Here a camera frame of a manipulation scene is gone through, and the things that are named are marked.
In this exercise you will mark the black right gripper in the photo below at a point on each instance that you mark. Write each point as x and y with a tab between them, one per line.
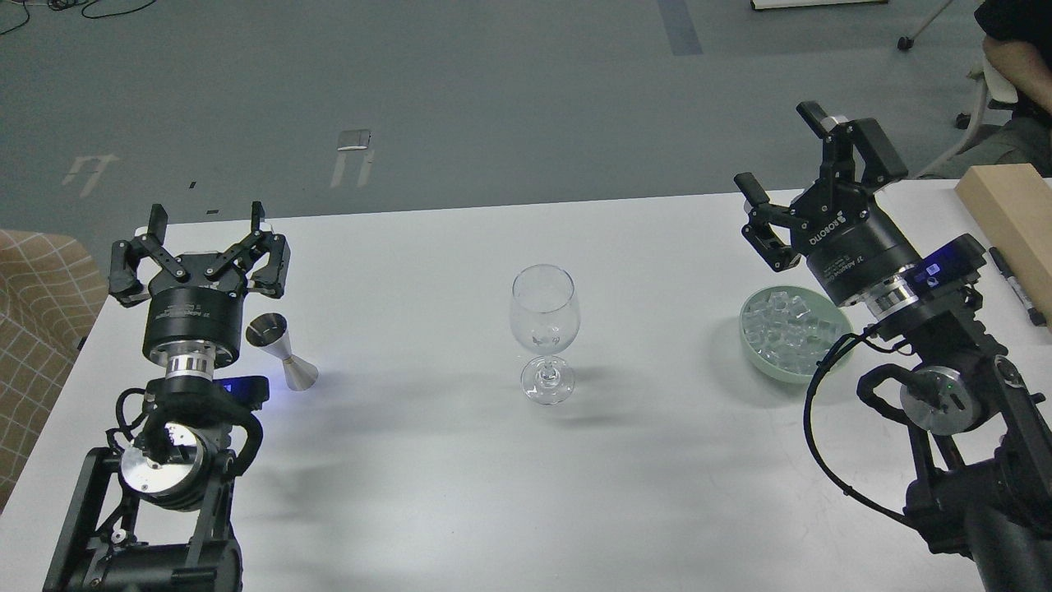
847	242

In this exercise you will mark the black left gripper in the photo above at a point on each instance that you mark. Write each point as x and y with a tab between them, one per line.
183	312

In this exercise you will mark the steel double jigger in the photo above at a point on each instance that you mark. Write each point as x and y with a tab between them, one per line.
270	333

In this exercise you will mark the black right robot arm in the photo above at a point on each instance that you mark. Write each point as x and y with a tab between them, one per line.
980	446

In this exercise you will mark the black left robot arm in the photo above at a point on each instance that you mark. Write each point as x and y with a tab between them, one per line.
152	509

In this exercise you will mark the green bowl of ice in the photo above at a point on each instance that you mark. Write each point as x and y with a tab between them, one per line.
785	331

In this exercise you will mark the clear wine glass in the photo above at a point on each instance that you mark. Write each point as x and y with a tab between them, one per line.
545	319

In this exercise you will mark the beige checkered chair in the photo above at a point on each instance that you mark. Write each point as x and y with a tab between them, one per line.
51	293

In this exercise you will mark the light wooden block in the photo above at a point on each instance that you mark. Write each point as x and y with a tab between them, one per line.
1012	205

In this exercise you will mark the white office chair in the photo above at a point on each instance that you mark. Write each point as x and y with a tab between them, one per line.
982	89

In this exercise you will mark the seated person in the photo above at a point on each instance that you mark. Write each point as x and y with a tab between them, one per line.
1017	44

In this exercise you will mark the black marker pen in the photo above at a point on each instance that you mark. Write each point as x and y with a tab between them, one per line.
1036	318

